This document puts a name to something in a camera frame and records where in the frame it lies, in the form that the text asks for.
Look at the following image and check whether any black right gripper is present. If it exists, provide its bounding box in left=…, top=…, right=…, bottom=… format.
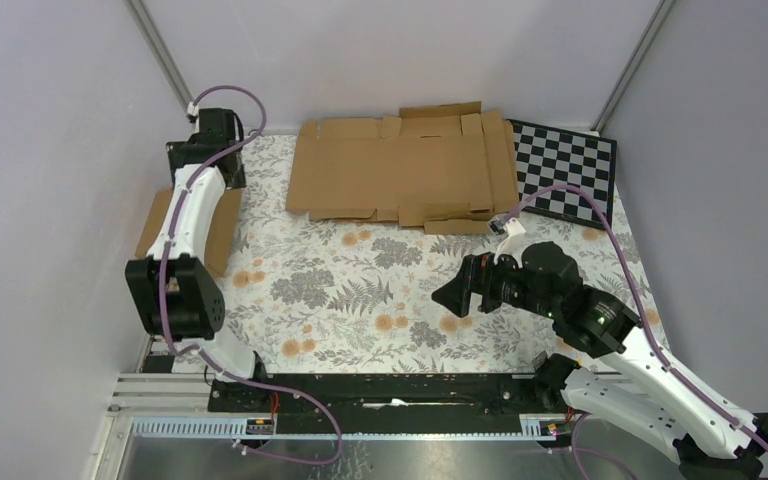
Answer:
left=430, top=244, right=559, bottom=318

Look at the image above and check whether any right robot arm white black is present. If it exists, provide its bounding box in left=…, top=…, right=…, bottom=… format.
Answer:
left=431, top=242, right=768, bottom=479

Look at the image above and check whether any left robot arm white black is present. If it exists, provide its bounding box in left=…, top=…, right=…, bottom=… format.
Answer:
left=124, top=108, right=271, bottom=411

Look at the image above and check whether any folded brown cardboard box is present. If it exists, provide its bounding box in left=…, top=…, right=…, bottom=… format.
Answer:
left=203, top=189, right=244, bottom=277

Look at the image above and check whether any stack of flat cardboard blanks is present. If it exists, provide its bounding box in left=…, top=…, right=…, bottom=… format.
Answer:
left=285, top=101, right=520, bottom=234

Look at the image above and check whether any floral patterned table mat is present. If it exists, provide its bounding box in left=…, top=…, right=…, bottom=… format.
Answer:
left=175, top=134, right=678, bottom=376

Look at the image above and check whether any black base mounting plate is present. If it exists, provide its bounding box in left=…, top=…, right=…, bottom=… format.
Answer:
left=207, top=373, right=568, bottom=435

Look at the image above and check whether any black white checkerboard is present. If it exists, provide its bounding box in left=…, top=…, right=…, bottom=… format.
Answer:
left=511, top=120, right=618, bottom=230

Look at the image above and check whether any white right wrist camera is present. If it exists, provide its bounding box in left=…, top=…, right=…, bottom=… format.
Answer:
left=488, top=217, right=526, bottom=261

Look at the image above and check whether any right aluminium frame post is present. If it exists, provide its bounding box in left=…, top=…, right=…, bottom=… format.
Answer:
left=590, top=0, right=678, bottom=133

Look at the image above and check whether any aluminium frame post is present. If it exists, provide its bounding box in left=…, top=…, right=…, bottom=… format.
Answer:
left=590, top=0, right=678, bottom=133
left=124, top=0, right=193, bottom=110

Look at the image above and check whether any left aluminium frame post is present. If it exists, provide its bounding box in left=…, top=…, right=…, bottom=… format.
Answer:
left=124, top=0, right=193, bottom=110

